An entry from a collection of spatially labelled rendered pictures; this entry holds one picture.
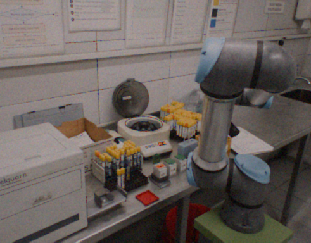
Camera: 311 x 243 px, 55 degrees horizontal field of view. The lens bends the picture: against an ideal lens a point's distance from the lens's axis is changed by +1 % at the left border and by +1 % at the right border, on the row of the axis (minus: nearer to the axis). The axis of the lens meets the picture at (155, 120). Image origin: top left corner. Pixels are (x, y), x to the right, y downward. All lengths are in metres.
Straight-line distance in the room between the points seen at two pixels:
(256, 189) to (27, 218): 0.69
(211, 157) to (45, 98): 0.91
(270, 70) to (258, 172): 0.38
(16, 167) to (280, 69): 0.71
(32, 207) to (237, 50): 0.70
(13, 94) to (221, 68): 1.02
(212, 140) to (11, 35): 0.96
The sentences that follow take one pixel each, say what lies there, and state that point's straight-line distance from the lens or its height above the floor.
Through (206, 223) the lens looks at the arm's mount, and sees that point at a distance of 1.09.
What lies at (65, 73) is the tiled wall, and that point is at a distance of 1.56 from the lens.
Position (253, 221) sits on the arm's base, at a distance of 1.08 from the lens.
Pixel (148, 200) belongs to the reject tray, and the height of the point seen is 0.88.
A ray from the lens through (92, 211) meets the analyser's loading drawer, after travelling 1.11.
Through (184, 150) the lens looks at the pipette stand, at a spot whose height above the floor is 0.95.
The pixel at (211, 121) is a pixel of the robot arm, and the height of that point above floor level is 1.30.
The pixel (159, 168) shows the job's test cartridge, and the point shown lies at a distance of 1.27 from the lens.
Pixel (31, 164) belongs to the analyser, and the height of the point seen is 1.17.
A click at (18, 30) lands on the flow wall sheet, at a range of 1.44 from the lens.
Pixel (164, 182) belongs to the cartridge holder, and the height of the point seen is 0.89.
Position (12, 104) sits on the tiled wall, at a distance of 1.51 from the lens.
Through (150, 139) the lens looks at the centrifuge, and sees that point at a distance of 1.49.
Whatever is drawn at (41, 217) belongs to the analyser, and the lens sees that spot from 1.00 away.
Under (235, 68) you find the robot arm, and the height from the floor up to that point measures 1.47.
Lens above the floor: 1.62
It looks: 23 degrees down
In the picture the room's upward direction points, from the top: 3 degrees clockwise
